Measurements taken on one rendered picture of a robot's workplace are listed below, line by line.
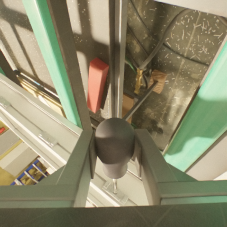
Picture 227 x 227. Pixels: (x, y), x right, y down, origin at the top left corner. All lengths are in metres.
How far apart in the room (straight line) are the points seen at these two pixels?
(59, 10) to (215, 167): 0.27
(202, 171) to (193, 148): 0.06
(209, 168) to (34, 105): 0.41
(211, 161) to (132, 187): 0.16
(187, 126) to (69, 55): 0.19
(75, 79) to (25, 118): 0.22
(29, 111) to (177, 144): 0.37
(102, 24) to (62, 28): 0.31
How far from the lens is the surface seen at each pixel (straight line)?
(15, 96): 0.53
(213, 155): 0.21
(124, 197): 0.32
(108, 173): 0.18
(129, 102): 1.15
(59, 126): 0.41
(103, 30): 0.55
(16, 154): 9.75
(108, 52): 0.58
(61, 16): 0.24
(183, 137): 0.19
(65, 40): 0.25
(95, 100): 0.73
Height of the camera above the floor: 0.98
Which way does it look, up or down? 30 degrees down
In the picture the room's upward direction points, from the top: 137 degrees counter-clockwise
